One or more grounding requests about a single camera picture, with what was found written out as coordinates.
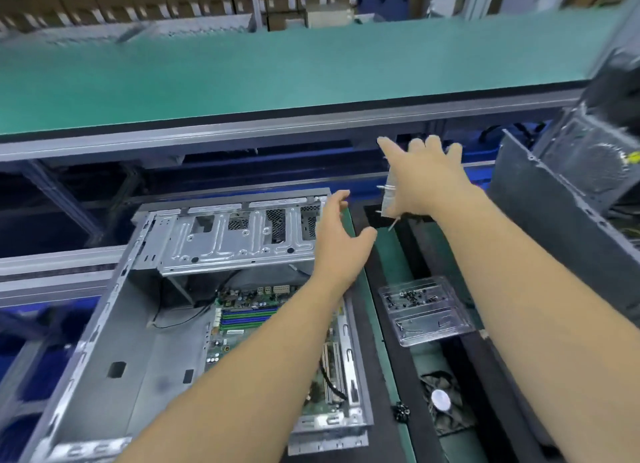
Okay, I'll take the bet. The person's left forearm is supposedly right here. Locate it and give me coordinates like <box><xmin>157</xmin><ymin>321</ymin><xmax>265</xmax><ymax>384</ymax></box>
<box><xmin>115</xmin><ymin>278</ymin><xmax>351</xmax><ymax>463</ymax></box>

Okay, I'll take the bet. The grey flat metal rail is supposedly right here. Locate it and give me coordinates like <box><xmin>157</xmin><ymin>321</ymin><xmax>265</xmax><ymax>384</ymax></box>
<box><xmin>0</xmin><ymin>244</ymin><xmax>132</xmax><ymax>310</ymax></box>

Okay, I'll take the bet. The person's right hand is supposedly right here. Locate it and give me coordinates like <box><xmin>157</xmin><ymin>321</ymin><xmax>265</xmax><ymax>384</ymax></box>
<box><xmin>376</xmin><ymin>134</ymin><xmax>472</xmax><ymax>222</ymax></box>

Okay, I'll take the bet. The black cooling fan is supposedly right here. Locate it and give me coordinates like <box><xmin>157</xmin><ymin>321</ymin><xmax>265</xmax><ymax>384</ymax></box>
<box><xmin>419</xmin><ymin>368</ymin><xmax>480</xmax><ymax>439</ymax></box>

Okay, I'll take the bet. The person's left hand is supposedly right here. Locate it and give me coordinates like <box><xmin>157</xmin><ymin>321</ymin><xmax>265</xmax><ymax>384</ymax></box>
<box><xmin>309</xmin><ymin>188</ymin><xmax>380</xmax><ymax>299</ymax></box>

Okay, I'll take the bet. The grey metal computer case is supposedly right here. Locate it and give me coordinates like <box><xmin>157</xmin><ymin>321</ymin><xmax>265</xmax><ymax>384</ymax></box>
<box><xmin>20</xmin><ymin>186</ymin><xmax>377</xmax><ymax>463</ymax></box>

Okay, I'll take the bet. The clear plastic screw tray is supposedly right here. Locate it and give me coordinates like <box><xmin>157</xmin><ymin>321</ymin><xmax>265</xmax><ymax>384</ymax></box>
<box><xmin>377</xmin><ymin>274</ymin><xmax>477</xmax><ymax>350</ymax></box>

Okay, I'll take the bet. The green motherboard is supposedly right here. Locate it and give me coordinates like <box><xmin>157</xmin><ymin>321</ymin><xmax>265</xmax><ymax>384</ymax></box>
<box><xmin>204</xmin><ymin>282</ymin><xmax>353</xmax><ymax>420</ymax></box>

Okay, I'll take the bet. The green conveyor belt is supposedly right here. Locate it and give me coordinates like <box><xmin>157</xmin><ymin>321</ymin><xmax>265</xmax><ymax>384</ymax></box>
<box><xmin>0</xmin><ymin>6</ymin><xmax>629</xmax><ymax>141</ymax></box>

